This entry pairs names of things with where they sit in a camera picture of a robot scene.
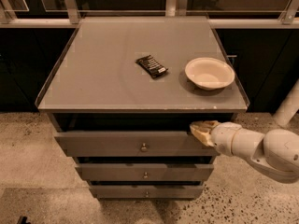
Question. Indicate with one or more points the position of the grey top drawer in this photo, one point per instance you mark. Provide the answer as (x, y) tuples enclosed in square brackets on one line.
[(132, 144)]

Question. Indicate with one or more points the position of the grey drawer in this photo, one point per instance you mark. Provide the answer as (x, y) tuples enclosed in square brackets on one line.
[(132, 144), (146, 191), (144, 172)]

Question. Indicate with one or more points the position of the black snack bar wrapper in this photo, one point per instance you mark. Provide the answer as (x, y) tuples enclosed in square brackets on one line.
[(151, 66)]

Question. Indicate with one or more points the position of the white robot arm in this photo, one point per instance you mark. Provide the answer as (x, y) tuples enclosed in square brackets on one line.
[(274, 154)]

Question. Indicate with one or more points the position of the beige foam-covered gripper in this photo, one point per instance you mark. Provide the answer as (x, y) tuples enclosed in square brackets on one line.
[(222, 136)]

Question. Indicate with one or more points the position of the small black floor object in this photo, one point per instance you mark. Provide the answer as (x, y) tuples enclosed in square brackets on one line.
[(23, 220)]

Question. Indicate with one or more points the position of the metal window railing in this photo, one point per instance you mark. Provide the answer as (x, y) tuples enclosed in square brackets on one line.
[(220, 14)]

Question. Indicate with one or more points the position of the grey middle drawer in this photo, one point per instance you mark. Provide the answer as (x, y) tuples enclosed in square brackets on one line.
[(144, 172)]

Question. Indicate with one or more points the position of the grey bottom drawer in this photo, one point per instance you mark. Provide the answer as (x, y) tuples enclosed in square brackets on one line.
[(146, 191)]

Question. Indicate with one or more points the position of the grey drawer cabinet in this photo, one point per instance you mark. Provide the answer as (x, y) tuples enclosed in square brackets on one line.
[(96, 85)]

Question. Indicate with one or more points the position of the white paper bowl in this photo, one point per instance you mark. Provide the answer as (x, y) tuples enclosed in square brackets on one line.
[(209, 73)]

